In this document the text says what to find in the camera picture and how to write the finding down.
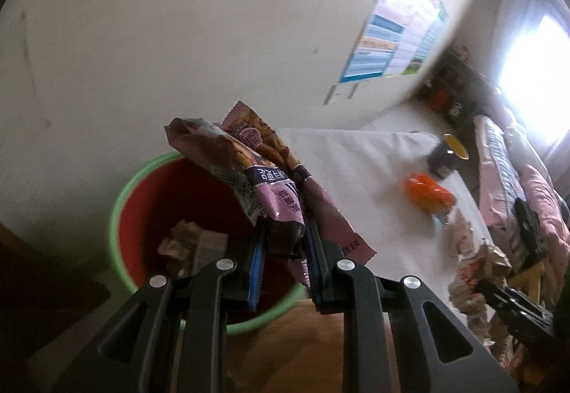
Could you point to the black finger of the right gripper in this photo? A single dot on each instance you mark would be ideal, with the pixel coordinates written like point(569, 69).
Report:
point(527, 321)

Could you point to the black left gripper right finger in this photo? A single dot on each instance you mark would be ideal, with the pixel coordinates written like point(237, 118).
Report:
point(398, 335)

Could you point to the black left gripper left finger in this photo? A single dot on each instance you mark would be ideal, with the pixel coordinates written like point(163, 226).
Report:
point(170, 335)

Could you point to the foil wrapper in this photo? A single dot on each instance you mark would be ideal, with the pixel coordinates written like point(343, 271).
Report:
point(487, 263)

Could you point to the pale pink small sachet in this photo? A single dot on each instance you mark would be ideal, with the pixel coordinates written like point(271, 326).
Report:
point(459, 233)

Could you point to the orange snack wrapper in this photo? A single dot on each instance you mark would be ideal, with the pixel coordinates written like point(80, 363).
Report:
point(429, 195)

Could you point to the purple nut snack bag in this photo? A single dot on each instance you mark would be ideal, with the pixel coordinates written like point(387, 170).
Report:
point(270, 183)

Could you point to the yellow paper package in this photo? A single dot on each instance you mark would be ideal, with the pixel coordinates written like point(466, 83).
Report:
point(536, 282)

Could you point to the green red trash bin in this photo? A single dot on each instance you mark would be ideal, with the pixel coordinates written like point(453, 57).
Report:
point(168, 190)

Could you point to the white cloth mat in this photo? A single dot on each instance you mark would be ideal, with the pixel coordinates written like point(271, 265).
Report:
point(365, 174)

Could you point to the pink patterned bedding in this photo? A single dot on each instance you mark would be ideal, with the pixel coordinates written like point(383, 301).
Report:
point(511, 170)

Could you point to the dark mug yellow inside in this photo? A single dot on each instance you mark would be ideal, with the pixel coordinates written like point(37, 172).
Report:
point(448, 156)

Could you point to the dark shelf unit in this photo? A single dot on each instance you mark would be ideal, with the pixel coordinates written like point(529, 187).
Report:
point(455, 91)

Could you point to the bright window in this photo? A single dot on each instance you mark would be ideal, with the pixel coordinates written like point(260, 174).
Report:
point(534, 79)

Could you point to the colourful wall poster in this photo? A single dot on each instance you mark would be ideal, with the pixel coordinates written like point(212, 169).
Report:
point(396, 39)

